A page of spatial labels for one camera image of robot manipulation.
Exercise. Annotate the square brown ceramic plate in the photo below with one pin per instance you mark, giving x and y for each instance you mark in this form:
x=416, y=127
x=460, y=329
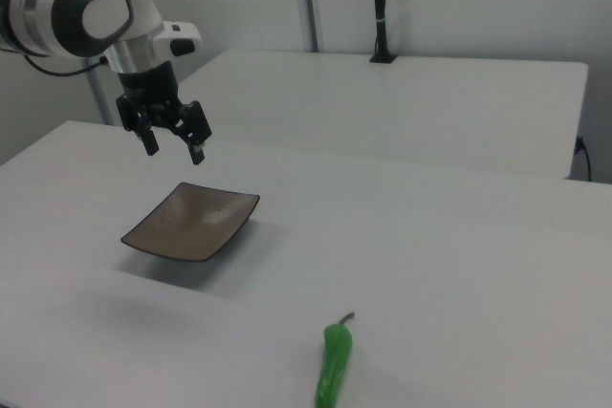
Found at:
x=191, y=221

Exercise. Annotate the white side table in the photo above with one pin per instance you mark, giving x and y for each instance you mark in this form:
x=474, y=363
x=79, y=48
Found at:
x=382, y=107

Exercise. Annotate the green chili pepper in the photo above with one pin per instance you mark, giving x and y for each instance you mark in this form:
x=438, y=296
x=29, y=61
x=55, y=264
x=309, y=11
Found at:
x=334, y=355

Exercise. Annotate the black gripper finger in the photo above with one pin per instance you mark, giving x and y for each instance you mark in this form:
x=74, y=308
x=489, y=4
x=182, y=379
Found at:
x=197, y=133
x=149, y=140

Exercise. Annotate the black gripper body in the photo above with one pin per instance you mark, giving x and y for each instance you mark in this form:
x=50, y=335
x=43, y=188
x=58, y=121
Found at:
x=148, y=85

